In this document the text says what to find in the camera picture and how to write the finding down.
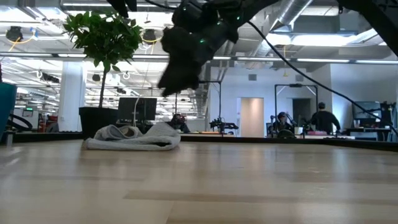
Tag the teal plastic bin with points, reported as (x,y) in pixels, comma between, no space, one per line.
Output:
(6,105)

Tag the white cabinet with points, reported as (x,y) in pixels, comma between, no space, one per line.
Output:
(26,116)

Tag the person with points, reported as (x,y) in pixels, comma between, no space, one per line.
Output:
(178,123)
(325,119)
(283,123)

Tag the black aluminium table frame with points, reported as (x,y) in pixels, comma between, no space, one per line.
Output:
(248,140)

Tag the white pillar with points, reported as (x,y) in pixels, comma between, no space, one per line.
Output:
(73,93)

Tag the grey waffle microfiber towel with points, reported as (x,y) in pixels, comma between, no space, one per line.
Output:
(133,140)

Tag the black background monitor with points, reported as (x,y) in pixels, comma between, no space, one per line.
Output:
(136,109)

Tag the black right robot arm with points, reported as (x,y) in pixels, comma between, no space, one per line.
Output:
(379,21)

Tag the black background robot arms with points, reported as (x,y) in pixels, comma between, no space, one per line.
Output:
(224,125)

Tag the silver ventilation duct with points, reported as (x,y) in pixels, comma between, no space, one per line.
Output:
(292,12)
(205,93)

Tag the black gantry frame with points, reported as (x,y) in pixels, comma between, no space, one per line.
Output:
(220,102)
(295,85)

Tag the black ceiling spotlight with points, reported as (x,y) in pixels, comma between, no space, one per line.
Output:
(14,32)
(149,35)

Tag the pale door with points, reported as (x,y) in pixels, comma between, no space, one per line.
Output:
(252,118)

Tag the grey background monitor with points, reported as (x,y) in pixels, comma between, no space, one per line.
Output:
(370,107)

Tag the green potted plant black pot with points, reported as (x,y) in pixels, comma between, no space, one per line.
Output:
(105,40)

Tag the long ceiling light strip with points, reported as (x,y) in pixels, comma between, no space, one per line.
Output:
(311,60)

